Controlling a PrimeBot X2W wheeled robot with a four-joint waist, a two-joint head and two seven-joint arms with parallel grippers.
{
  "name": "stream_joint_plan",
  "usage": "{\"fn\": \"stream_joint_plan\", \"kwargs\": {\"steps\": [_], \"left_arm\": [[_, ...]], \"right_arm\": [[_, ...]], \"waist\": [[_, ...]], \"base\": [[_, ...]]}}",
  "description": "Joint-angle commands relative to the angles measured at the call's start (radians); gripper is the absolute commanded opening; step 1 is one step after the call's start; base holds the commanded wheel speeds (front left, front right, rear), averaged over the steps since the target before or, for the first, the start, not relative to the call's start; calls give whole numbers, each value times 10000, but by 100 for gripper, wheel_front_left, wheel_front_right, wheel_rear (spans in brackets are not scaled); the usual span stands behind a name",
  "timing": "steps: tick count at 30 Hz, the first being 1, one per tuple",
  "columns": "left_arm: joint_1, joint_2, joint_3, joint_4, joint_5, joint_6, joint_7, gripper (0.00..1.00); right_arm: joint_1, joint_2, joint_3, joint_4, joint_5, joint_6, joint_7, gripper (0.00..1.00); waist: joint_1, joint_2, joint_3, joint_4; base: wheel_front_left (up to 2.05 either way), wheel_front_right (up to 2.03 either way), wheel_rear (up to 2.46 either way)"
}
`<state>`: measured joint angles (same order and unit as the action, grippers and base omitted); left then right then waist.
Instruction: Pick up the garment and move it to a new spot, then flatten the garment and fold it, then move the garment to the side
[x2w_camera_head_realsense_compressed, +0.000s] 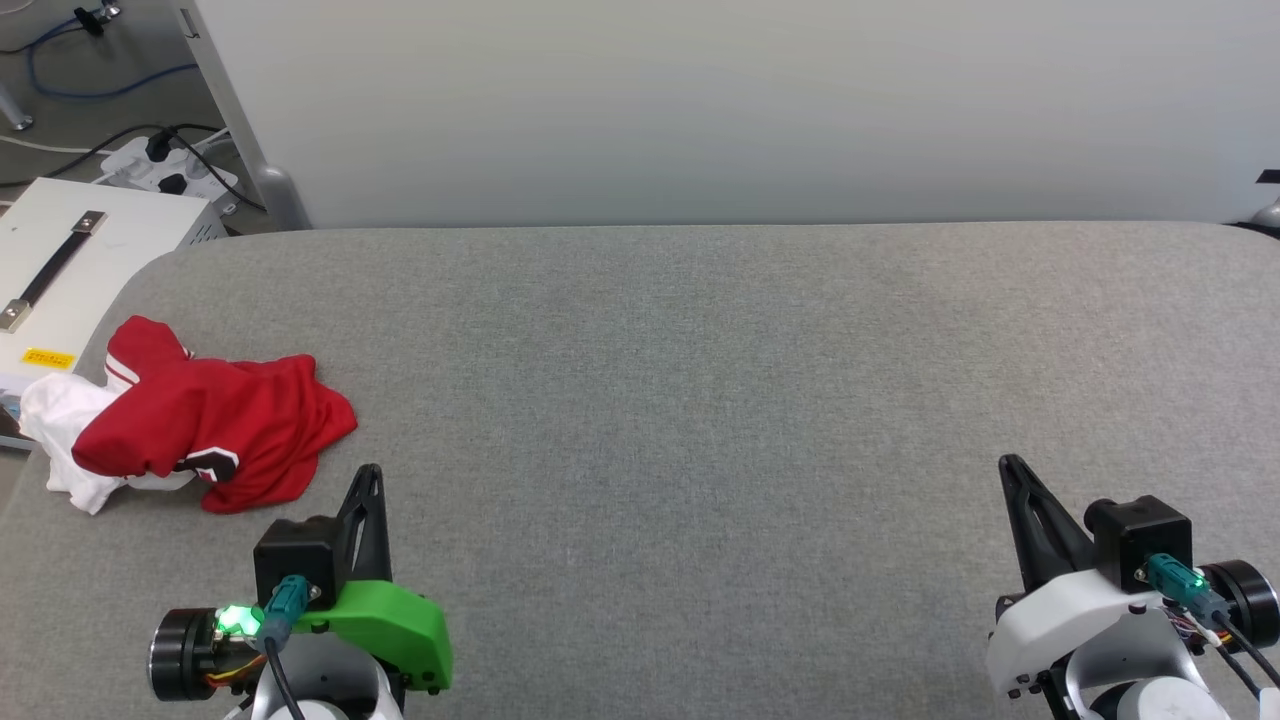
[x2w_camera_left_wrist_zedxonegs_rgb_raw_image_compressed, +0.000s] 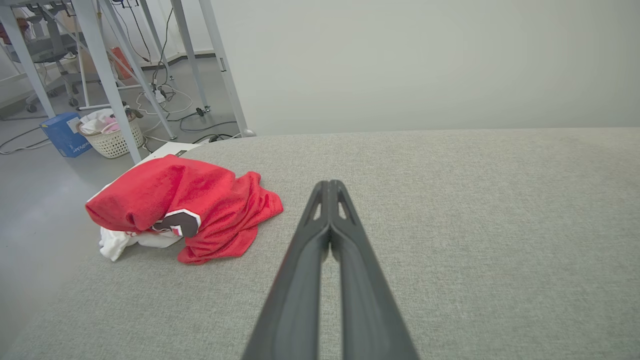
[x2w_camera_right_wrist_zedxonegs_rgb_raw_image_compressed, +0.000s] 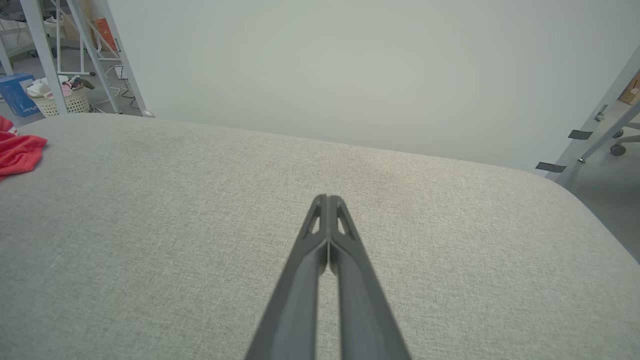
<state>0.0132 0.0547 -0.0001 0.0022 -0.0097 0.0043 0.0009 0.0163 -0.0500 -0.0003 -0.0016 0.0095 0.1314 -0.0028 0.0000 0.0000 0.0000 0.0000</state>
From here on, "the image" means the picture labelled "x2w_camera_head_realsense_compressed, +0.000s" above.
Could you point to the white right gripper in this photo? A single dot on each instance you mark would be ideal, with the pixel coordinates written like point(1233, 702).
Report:
point(1060, 620)

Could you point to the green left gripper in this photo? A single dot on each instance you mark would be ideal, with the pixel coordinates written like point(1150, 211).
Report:
point(395, 625)

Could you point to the red and white t-shirt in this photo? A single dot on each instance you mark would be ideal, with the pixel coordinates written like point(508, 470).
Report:
point(250, 420)

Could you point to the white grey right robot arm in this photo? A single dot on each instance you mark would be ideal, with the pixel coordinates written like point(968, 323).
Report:
point(1160, 685)

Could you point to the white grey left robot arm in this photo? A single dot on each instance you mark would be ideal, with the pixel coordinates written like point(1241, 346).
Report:
point(320, 680)

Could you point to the grey metal partition foot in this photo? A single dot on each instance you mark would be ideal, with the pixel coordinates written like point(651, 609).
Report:
point(282, 200)
point(1270, 215)

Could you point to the white power strip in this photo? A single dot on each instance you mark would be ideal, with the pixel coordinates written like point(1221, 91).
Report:
point(190, 170)

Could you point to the white partition panel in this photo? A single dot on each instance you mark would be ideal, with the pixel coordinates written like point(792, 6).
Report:
point(700, 110)

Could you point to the grey metal leg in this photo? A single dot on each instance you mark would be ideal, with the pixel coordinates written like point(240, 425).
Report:
point(14, 110)

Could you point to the black clamp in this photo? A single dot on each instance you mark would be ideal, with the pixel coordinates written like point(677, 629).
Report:
point(95, 17)

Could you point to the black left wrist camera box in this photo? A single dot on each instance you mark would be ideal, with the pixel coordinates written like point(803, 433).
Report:
point(300, 560)

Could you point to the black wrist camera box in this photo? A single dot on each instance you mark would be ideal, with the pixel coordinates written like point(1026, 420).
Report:
point(1140, 535)
point(300, 560)

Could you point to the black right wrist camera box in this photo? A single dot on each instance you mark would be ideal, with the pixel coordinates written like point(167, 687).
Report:
point(1140, 535)

